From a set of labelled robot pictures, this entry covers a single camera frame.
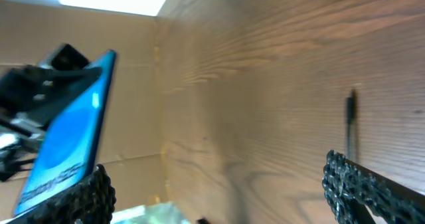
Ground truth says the brown cardboard side panel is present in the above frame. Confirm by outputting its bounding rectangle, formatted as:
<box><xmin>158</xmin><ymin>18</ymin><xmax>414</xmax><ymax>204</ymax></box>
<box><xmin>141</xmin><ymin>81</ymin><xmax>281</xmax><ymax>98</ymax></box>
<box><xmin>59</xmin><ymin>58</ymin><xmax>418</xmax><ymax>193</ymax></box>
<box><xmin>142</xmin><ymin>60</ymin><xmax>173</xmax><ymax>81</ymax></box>
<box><xmin>1</xmin><ymin>1</ymin><xmax>165</xmax><ymax>211</ymax></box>

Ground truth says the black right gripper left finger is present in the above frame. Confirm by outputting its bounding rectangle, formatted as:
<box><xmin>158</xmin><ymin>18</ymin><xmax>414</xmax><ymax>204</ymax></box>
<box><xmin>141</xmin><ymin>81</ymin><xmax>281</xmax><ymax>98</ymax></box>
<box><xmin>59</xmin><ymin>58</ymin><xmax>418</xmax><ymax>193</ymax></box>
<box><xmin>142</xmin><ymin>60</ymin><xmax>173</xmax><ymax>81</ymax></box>
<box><xmin>7</xmin><ymin>164</ymin><xmax>116</xmax><ymax>224</ymax></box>

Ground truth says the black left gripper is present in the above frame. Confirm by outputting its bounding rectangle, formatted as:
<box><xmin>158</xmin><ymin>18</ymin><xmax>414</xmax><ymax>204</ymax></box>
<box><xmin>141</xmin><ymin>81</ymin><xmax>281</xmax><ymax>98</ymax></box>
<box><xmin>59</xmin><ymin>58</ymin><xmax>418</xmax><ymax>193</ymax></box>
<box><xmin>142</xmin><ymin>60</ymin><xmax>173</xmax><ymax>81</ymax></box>
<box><xmin>1</xmin><ymin>43</ymin><xmax>102</xmax><ymax>182</ymax></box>

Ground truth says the black charger cable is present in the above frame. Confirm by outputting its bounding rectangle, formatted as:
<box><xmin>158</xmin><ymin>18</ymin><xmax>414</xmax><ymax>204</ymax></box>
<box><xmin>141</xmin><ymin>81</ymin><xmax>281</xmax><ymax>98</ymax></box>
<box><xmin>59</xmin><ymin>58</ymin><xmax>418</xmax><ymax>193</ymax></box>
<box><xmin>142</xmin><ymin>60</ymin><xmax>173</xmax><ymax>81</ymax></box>
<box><xmin>345</xmin><ymin>89</ymin><xmax>360</xmax><ymax>165</ymax></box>

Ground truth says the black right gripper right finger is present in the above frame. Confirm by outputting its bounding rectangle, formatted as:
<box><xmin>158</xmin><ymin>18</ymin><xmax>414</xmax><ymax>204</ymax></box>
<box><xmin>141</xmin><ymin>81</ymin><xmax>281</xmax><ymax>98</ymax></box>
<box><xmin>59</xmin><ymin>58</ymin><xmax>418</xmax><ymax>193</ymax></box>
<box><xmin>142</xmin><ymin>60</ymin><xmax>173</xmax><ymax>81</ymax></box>
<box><xmin>322</xmin><ymin>150</ymin><xmax>424</xmax><ymax>224</ymax></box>

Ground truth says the blue Galaxy smartphone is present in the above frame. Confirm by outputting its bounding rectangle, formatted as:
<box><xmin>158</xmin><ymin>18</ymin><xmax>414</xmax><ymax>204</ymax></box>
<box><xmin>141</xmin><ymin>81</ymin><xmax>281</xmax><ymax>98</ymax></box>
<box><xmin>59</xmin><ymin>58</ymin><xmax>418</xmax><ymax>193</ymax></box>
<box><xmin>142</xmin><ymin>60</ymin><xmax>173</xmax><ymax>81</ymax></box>
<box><xmin>13</xmin><ymin>50</ymin><xmax>117</xmax><ymax>216</ymax></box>

